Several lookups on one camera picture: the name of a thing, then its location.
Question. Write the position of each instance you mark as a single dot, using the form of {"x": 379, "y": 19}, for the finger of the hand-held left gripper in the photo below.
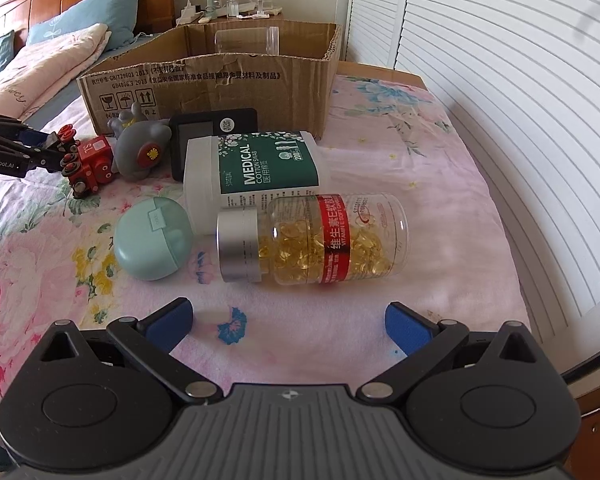
{"x": 50, "y": 160}
{"x": 32, "y": 136}

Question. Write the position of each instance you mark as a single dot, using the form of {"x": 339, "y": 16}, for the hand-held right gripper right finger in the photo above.
{"x": 405, "y": 327}

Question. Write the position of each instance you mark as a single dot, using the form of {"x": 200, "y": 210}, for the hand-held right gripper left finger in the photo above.
{"x": 172, "y": 322}

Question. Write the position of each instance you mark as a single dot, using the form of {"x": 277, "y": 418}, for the red toy train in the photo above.
{"x": 96, "y": 162}

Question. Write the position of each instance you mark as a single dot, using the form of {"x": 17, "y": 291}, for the mint green round case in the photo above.
{"x": 152, "y": 242}

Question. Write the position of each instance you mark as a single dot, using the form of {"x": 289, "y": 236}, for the grey toy plane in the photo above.
{"x": 137, "y": 150}

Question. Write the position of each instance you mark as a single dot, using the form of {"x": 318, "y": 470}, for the clear capsule bottle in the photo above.
{"x": 330, "y": 240}

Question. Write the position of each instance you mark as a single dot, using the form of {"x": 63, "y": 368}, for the black device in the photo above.
{"x": 195, "y": 127}

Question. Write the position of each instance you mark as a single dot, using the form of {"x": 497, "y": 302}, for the brown cardboard box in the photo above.
{"x": 215, "y": 95}

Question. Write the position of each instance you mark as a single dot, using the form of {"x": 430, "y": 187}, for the white cotton swab jar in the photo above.
{"x": 270, "y": 170}

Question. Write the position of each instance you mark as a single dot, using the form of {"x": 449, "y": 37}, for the pink folded blanket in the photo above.
{"x": 45, "y": 65}

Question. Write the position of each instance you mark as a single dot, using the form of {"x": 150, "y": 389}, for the large blue pillow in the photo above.
{"x": 87, "y": 10}

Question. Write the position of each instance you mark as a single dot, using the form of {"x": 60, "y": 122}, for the floral pink bed sheet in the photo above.
{"x": 420, "y": 185}

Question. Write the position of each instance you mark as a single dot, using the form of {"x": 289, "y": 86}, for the white charger block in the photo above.
{"x": 187, "y": 14}

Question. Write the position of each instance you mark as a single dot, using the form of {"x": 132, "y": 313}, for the wooden nightstand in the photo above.
{"x": 240, "y": 21}

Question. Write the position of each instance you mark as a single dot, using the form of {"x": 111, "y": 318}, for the clear spray bottle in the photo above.
{"x": 233, "y": 6}

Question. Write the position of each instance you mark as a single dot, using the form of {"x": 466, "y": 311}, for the wide white louvered door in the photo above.
{"x": 520, "y": 110}

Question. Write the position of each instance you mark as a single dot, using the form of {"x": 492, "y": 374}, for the narrow white louvered door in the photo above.
{"x": 377, "y": 10}

